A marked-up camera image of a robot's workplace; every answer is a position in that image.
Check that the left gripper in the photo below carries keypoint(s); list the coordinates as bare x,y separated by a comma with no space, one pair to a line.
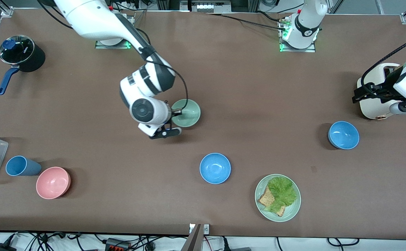
386,87

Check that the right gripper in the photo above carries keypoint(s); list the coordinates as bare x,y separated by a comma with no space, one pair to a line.
172,116

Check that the green bowl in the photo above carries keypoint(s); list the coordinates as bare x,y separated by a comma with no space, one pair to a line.
189,113

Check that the blue bowl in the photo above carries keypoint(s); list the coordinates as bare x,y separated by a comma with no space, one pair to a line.
343,135
215,168

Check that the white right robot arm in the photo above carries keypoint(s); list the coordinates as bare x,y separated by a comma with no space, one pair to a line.
95,21

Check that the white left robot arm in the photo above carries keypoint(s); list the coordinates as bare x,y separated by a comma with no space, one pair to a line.
306,24

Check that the pink bowl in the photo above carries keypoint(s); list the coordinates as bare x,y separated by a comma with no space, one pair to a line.
53,183

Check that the white toaster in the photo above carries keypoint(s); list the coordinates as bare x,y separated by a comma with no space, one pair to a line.
370,108

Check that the brown bread slice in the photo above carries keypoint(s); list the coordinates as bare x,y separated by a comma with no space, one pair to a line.
266,199

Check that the grey metal pole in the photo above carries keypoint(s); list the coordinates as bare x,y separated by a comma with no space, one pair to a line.
193,240

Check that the green lettuce leaf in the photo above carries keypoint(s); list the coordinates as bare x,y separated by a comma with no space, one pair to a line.
283,191

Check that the red black power strip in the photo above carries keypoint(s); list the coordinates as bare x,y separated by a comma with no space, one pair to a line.
117,245

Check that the pale green plate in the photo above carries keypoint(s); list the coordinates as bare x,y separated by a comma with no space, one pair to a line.
292,212

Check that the blue cup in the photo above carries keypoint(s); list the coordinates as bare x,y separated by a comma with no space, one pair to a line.
23,166

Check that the glass lid blue knob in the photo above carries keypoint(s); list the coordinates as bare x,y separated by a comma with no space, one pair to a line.
21,48

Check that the black power adapter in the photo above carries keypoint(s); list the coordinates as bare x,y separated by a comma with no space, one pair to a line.
0,248

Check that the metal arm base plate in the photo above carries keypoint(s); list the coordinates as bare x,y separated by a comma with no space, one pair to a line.
126,45
311,50

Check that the small white bracket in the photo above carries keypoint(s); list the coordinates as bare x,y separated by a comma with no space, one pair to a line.
206,229

